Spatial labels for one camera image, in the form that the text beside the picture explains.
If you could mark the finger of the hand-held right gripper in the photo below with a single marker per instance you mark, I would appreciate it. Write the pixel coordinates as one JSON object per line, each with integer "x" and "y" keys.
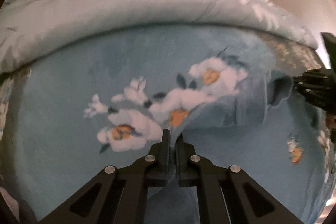
{"x": 311, "y": 82}

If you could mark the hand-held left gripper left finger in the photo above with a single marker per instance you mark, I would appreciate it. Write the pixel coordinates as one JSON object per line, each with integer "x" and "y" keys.
{"x": 164, "y": 150}

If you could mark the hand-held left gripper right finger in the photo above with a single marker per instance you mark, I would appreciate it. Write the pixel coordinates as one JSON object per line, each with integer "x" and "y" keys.
{"x": 182, "y": 155}

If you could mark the blue floral fleece garment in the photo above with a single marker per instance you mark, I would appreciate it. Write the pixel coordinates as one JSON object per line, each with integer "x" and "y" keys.
{"x": 78, "y": 161}

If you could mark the dark teal floral bed blanket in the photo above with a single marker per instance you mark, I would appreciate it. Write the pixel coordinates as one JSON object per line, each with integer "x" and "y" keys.
{"x": 294, "y": 52}

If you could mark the light blue daisy quilt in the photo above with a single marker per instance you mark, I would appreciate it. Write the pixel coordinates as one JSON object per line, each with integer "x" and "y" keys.
{"x": 131, "y": 3}

